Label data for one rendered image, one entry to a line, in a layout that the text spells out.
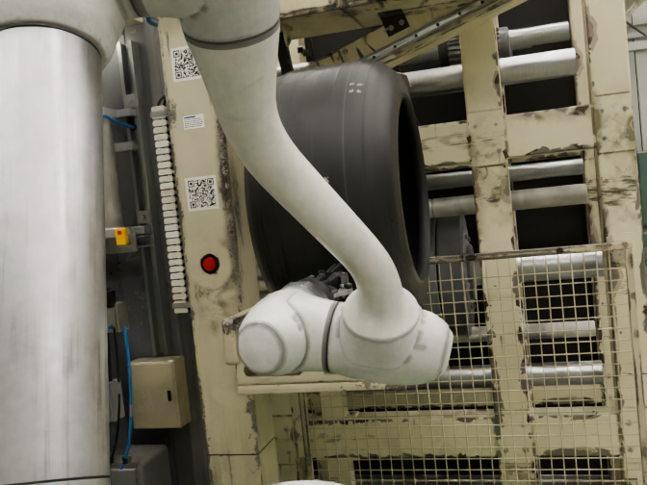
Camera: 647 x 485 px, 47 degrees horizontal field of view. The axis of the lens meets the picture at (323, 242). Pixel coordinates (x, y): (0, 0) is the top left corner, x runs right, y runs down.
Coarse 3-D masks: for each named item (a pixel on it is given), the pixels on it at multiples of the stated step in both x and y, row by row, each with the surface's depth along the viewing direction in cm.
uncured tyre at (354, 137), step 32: (352, 64) 151; (384, 64) 157; (288, 96) 146; (320, 96) 144; (352, 96) 141; (384, 96) 144; (288, 128) 141; (320, 128) 139; (352, 128) 137; (384, 128) 139; (416, 128) 174; (320, 160) 137; (352, 160) 136; (384, 160) 138; (416, 160) 179; (256, 192) 141; (352, 192) 135; (384, 192) 137; (416, 192) 184; (256, 224) 143; (288, 224) 140; (384, 224) 138; (416, 224) 185; (256, 256) 148; (288, 256) 142; (320, 256) 140; (416, 256) 182; (352, 288) 143; (416, 288) 153
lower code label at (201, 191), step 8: (200, 176) 165; (208, 176) 165; (192, 184) 166; (200, 184) 165; (208, 184) 165; (216, 184) 164; (192, 192) 166; (200, 192) 166; (208, 192) 165; (216, 192) 165; (192, 200) 166; (200, 200) 166; (208, 200) 165; (216, 200) 165; (192, 208) 166; (200, 208) 166; (208, 208) 165; (216, 208) 165
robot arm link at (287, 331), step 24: (264, 312) 100; (288, 312) 100; (312, 312) 102; (240, 336) 100; (264, 336) 98; (288, 336) 98; (312, 336) 100; (264, 360) 98; (288, 360) 98; (312, 360) 101
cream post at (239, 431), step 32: (160, 32) 165; (192, 96) 164; (192, 160) 166; (224, 160) 164; (224, 192) 164; (192, 224) 167; (224, 224) 165; (192, 256) 167; (224, 256) 165; (192, 288) 168; (224, 288) 166; (256, 288) 175; (192, 320) 169; (224, 384) 168; (224, 416) 168; (256, 416) 168; (224, 448) 169; (256, 448) 167; (224, 480) 170; (256, 480) 168
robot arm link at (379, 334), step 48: (192, 48) 74; (240, 48) 72; (240, 96) 77; (240, 144) 82; (288, 144) 84; (288, 192) 85; (336, 192) 89; (336, 240) 88; (384, 288) 93; (336, 336) 100; (384, 336) 95; (432, 336) 97
